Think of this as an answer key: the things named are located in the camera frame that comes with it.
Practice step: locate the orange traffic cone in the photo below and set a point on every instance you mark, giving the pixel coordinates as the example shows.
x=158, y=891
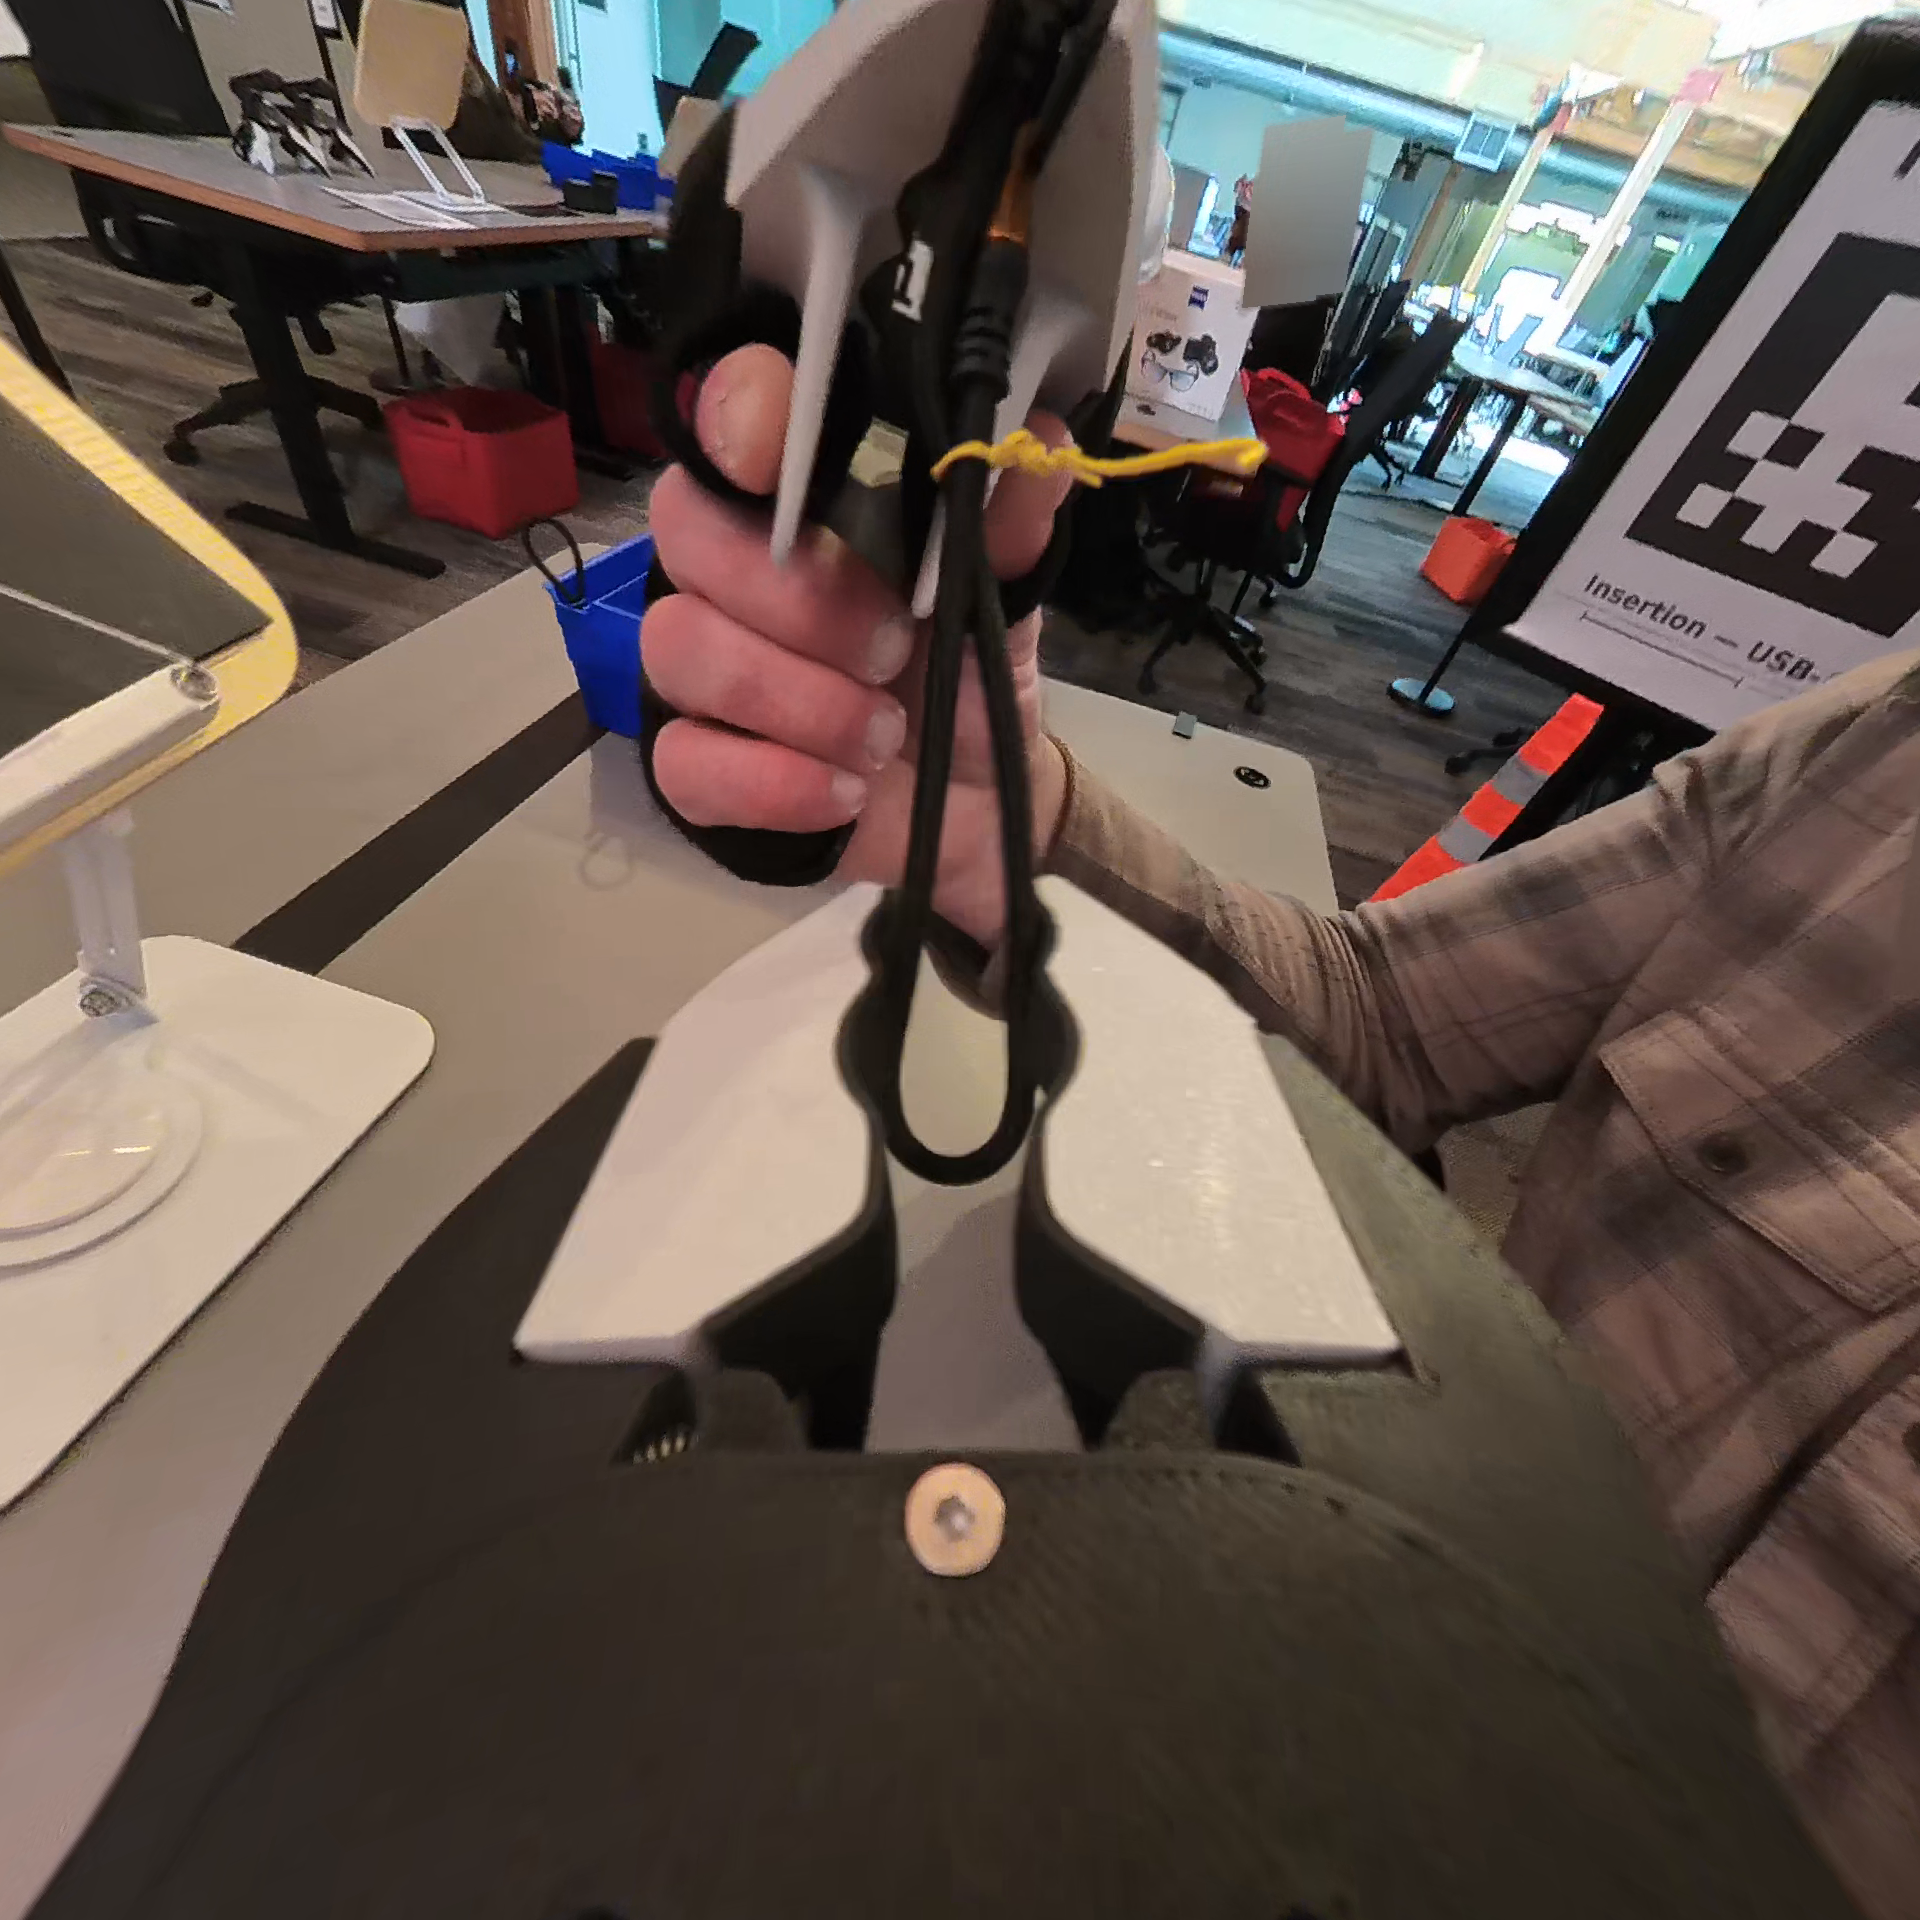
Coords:
x=1485, y=819

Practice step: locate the red floor box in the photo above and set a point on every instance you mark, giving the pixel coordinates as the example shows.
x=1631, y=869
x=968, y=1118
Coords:
x=1467, y=558

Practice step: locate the blue storage bin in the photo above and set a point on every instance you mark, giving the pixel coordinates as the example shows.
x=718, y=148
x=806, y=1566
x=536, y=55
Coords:
x=609, y=646

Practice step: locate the black round-base stand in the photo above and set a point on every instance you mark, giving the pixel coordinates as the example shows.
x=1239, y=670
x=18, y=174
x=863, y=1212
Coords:
x=1425, y=694

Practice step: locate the black white marker sign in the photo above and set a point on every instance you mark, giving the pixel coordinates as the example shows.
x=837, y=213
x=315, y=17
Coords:
x=1770, y=451

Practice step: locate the white printed box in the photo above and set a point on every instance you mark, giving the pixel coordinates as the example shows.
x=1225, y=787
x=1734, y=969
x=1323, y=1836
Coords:
x=1194, y=346

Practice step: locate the small tilted wooden board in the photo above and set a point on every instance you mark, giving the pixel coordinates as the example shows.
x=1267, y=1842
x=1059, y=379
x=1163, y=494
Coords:
x=411, y=67

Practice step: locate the person's plaid shirt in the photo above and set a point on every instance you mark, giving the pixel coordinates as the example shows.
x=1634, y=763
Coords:
x=1770, y=1202

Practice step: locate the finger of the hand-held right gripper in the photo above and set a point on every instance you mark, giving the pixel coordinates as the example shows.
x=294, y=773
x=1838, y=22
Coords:
x=855, y=107
x=1102, y=226

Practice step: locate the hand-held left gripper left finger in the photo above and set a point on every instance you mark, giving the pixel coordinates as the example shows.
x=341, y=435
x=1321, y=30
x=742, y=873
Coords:
x=720, y=1186

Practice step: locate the red crate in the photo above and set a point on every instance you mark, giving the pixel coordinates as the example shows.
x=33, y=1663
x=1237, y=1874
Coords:
x=622, y=398
x=481, y=466

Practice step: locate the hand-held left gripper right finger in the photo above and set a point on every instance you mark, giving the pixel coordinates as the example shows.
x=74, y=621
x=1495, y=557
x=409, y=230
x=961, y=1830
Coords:
x=1214, y=1186

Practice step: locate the yellow twist tie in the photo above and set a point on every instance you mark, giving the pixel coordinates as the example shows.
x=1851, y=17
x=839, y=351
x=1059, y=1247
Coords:
x=1142, y=462

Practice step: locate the black white tabletop gadget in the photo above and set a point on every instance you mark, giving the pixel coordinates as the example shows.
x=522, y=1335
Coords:
x=299, y=130

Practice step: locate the person's right hand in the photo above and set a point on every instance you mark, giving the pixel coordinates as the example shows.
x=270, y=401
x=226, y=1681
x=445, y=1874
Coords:
x=750, y=661

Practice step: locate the black office chair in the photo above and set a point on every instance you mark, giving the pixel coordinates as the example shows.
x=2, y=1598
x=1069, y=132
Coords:
x=1306, y=494

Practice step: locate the white adjustable stand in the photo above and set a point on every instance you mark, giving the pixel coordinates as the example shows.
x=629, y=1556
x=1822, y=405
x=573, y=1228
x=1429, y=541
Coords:
x=299, y=1050

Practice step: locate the small blue bin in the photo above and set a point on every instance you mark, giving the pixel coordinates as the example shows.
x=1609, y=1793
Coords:
x=609, y=178

